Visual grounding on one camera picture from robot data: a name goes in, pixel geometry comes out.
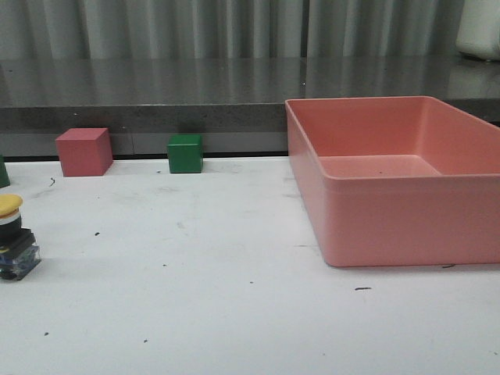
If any yellow push button switch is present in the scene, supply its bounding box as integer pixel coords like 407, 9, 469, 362
1, 194, 41, 281

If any green cube block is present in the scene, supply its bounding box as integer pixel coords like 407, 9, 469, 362
167, 134, 203, 173

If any grey stone counter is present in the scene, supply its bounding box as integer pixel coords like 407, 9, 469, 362
1, 55, 499, 160

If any pink plastic bin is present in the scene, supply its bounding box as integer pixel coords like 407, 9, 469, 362
285, 96, 499, 267

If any pink cube block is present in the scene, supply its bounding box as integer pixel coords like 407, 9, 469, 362
55, 127, 113, 177

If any dark green block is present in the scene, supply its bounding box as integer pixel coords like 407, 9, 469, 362
0, 155, 10, 188

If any grey pleated curtain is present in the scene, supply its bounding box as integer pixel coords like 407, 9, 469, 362
1, 1, 465, 60

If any white blender appliance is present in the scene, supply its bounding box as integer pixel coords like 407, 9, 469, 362
455, 0, 499, 61

